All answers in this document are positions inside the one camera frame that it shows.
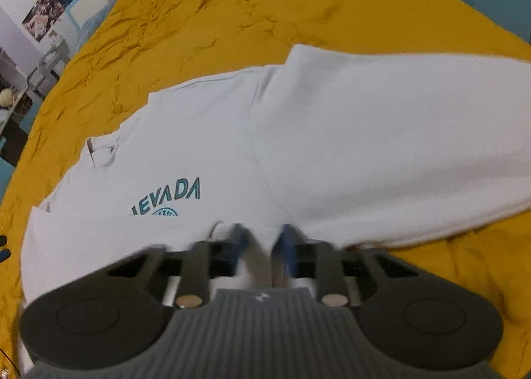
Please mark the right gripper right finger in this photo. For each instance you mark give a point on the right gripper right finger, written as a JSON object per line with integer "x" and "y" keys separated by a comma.
{"x": 408, "y": 313}

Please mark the mustard yellow quilt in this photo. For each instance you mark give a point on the mustard yellow quilt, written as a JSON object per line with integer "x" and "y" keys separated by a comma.
{"x": 148, "y": 45}

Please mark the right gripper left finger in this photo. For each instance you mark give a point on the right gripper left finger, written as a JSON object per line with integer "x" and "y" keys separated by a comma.
{"x": 113, "y": 314}

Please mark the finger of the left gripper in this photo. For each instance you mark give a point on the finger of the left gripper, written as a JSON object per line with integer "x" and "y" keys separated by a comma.
{"x": 5, "y": 253}

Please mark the round white lamp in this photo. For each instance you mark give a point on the round white lamp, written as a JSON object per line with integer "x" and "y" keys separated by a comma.
{"x": 7, "y": 98}

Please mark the blue pillow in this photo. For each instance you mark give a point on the blue pillow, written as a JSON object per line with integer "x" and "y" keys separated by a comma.
{"x": 93, "y": 23}

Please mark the white Nevada sweatshirt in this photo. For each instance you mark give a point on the white Nevada sweatshirt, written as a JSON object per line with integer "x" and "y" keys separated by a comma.
{"x": 362, "y": 152}

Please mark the cluttered desk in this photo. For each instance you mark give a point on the cluttered desk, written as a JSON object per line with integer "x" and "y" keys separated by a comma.
{"x": 13, "y": 137}

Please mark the grey metal chair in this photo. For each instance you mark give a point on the grey metal chair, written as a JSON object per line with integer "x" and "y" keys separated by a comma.
{"x": 45, "y": 71}

